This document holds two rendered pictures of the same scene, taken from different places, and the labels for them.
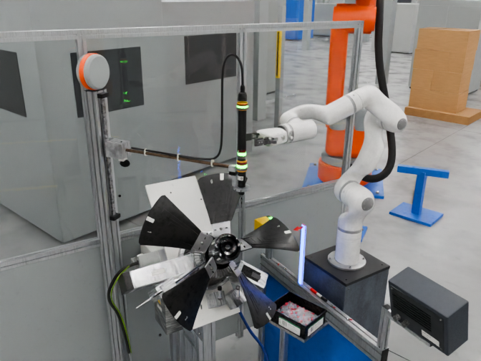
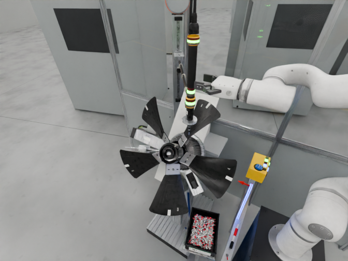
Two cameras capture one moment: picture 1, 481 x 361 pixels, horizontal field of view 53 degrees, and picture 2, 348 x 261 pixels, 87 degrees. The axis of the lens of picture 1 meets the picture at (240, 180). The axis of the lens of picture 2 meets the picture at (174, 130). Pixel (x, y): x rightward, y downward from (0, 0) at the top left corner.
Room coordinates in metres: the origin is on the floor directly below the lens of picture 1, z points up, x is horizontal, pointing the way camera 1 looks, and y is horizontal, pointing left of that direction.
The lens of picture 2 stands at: (1.49, -0.60, 1.95)
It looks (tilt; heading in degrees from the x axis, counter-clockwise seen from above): 39 degrees down; 64
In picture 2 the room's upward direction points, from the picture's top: 1 degrees counter-clockwise
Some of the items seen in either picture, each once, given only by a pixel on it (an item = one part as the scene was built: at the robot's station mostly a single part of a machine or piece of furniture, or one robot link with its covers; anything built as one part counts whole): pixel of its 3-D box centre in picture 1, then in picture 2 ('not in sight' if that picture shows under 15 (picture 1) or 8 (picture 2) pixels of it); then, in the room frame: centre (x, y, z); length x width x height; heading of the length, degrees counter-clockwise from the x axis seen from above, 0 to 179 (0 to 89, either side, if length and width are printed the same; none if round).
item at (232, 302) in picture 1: (234, 299); (182, 184); (1.85, 0.02, 0.91); 0.12 x 0.08 x 0.12; 31
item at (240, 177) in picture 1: (242, 142); (191, 80); (1.87, -0.01, 1.65); 0.04 x 0.04 x 0.46
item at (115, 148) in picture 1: (117, 148); (178, 59); (2.12, 0.57, 1.54); 0.10 x 0.07 x 0.08; 66
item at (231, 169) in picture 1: (239, 177); (189, 111); (1.87, 0.00, 1.50); 0.09 x 0.07 x 0.10; 66
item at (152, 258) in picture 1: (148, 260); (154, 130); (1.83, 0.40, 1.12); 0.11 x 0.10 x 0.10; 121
